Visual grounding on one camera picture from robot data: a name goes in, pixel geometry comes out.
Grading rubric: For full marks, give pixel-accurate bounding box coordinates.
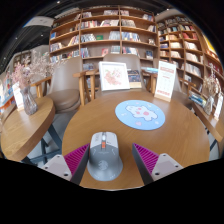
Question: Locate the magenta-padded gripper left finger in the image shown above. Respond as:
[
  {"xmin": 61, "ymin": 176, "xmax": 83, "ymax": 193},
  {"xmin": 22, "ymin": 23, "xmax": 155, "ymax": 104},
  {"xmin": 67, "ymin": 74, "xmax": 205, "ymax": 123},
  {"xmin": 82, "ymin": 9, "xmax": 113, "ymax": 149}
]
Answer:
[{"xmin": 40, "ymin": 143, "xmax": 92, "ymax": 186}]

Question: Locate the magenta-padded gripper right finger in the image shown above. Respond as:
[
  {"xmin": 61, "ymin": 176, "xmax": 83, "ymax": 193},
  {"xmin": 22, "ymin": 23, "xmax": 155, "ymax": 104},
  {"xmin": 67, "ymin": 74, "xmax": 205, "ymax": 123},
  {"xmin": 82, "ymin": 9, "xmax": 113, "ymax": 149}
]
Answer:
[{"xmin": 131, "ymin": 143, "xmax": 184, "ymax": 186}]

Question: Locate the grey computer mouse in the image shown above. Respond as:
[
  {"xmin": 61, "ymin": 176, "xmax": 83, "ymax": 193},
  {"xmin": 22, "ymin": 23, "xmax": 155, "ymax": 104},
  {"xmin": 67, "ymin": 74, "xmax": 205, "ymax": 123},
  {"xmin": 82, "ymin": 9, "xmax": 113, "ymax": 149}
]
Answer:
[{"xmin": 87, "ymin": 131, "xmax": 124, "ymax": 182}]

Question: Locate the round light blue mouse pad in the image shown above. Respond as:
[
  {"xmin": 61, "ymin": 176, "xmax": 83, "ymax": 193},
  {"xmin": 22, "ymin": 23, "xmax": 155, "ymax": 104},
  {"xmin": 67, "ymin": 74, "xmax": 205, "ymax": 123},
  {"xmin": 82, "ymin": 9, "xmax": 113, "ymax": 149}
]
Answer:
[{"xmin": 114, "ymin": 99, "xmax": 166, "ymax": 131}]

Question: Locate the oval wooden side table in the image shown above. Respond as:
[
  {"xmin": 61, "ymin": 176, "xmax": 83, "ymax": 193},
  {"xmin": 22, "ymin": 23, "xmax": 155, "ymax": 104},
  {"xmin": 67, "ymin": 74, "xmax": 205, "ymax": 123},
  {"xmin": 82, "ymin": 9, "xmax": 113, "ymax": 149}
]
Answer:
[{"xmin": 0, "ymin": 96, "xmax": 63, "ymax": 164}]

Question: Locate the beige armchair with wooden arms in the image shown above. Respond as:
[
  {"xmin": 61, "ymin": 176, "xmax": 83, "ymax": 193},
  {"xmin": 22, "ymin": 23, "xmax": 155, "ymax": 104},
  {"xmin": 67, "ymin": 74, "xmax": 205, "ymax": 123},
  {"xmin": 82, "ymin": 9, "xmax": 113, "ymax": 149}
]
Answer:
[
  {"xmin": 151, "ymin": 58, "xmax": 194, "ymax": 109},
  {"xmin": 31, "ymin": 56, "xmax": 88, "ymax": 114},
  {"xmin": 73, "ymin": 53, "xmax": 158, "ymax": 101}
]

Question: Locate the glass vase with pink flowers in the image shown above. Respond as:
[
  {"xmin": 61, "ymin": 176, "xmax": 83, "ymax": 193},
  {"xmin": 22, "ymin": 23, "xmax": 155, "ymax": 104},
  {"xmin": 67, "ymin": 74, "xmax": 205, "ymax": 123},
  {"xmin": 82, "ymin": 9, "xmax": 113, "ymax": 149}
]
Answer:
[{"xmin": 11, "ymin": 51, "xmax": 57, "ymax": 116}]

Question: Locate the wooden table with dark legs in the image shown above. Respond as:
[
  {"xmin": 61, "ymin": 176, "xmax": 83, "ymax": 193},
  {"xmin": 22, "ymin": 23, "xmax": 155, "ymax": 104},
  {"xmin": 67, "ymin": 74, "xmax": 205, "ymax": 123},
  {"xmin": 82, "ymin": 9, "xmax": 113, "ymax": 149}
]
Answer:
[{"xmin": 191, "ymin": 101, "xmax": 224, "ymax": 159}]

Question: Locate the stack of books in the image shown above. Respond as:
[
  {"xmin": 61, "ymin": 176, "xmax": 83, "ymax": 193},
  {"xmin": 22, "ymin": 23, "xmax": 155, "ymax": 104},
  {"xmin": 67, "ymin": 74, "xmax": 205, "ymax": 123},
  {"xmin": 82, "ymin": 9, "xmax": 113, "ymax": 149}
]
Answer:
[{"xmin": 188, "ymin": 91, "xmax": 208, "ymax": 108}]

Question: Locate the white and red standing sign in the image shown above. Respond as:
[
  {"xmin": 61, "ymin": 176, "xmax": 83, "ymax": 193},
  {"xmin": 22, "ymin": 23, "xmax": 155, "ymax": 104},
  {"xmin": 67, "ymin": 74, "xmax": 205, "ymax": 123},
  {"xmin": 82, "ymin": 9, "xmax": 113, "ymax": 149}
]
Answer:
[{"xmin": 153, "ymin": 60, "xmax": 177, "ymax": 103}]

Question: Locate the dark cover book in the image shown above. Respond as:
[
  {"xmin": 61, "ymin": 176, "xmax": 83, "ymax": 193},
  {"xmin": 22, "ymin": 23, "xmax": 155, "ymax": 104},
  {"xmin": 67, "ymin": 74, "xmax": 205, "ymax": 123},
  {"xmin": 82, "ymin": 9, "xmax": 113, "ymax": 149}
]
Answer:
[{"xmin": 127, "ymin": 69, "xmax": 143, "ymax": 89}]

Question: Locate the glass vase with dried flowers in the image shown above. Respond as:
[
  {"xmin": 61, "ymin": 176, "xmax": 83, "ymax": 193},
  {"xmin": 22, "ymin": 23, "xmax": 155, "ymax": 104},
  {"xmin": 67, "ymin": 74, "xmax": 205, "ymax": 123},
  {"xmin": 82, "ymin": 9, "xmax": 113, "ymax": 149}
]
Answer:
[{"xmin": 202, "ymin": 71, "xmax": 221, "ymax": 116}]

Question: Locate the small white sign card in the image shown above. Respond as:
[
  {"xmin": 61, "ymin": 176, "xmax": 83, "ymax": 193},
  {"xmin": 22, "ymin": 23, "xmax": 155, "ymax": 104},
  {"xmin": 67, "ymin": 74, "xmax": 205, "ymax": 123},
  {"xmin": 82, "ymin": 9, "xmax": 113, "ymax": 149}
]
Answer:
[
  {"xmin": 12, "ymin": 82, "xmax": 25, "ymax": 112},
  {"xmin": 213, "ymin": 93, "xmax": 224, "ymax": 121}
]

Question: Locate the light blue book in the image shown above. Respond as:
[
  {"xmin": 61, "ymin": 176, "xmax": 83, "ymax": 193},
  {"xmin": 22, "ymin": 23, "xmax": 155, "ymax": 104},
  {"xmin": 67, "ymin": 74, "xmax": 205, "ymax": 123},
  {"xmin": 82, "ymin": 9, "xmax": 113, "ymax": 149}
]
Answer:
[{"xmin": 141, "ymin": 66, "xmax": 159, "ymax": 74}]

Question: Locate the white framed pink flower picture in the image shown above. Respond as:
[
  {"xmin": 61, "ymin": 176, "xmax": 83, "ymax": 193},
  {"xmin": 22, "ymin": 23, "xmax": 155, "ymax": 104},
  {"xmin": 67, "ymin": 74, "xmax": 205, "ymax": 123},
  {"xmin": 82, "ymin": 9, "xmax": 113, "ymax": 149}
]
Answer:
[{"xmin": 98, "ymin": 60, "xmax": 131, "ymax": 92}]

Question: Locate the distant wooden bookshelf unit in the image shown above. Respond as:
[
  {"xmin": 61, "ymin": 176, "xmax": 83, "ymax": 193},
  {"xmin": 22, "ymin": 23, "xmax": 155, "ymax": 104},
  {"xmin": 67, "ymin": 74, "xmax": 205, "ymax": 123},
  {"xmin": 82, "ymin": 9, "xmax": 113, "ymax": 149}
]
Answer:
[{"xmin": 13, "ymin": 49, "xmax": 33, "ymax": 68}]

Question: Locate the curved wooden bookshelf unit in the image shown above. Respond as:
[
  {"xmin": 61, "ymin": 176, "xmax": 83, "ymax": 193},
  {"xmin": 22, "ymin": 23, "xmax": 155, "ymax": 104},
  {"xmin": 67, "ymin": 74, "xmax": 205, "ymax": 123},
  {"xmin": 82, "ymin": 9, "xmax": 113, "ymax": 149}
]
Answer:
[{"xmin": 156, "ymin": 14, "xmax": 224, "ymax": 101}]

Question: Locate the wide wooden bookshelf unit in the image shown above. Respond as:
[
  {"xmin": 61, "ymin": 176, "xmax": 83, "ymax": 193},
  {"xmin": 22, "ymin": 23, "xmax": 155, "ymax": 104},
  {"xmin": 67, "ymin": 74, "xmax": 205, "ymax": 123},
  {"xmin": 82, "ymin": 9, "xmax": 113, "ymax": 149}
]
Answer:
[{"xmin": 48, "ymin": 5, "xmax": 159, "ymax": 64}]

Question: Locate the white hanging ceiling panel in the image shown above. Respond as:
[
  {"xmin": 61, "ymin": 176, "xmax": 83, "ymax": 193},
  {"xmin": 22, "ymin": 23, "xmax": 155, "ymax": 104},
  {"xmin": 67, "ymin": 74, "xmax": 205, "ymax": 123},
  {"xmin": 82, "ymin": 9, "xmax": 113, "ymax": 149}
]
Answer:
[{"xmin": 23, "ymin": 15, "xmax": 55, "ymax": 28}]

